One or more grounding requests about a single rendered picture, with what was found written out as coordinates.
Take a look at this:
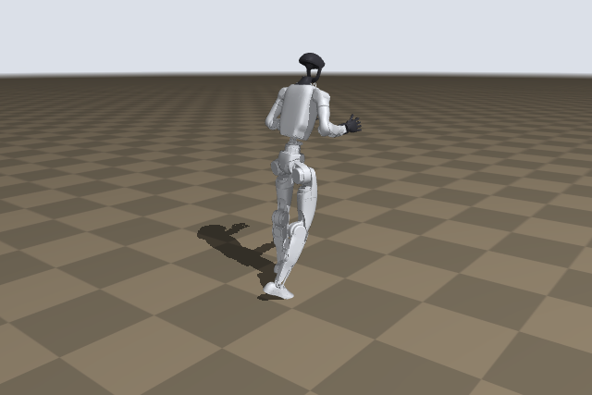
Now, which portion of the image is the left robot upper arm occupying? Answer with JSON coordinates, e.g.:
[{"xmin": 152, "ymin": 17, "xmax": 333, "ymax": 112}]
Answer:
[{"xmin": 265, "ymin": 87, "xmax": 288, "ymax": 130}]

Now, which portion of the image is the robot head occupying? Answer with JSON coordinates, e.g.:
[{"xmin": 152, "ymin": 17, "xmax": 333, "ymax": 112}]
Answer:
[{"xmin": 295, "ymin": 53, "xmax": 325, "ymax": 85}]

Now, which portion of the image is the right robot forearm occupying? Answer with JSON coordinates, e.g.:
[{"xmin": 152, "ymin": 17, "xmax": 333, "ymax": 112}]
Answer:
[{"xmin": 327, "ymin": 122, "xmax": 347, "ymax": 138}]

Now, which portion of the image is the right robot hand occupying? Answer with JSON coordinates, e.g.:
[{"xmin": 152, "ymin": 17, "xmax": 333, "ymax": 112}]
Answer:
[{"xmin": 338, "ymin": 114, "xmax": 362, "ymax": 135}]

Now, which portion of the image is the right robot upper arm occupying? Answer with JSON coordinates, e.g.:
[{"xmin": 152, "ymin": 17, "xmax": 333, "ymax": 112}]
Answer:
[{"xmin": 312, "ymin": 89, "xmax": 333, "ymax": 137}]

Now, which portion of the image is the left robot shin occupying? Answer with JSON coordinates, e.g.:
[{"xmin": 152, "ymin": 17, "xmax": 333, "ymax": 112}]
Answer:
[{"xmin": 272, "ymin": 210, "xmax": 289, "ymax": 263}]

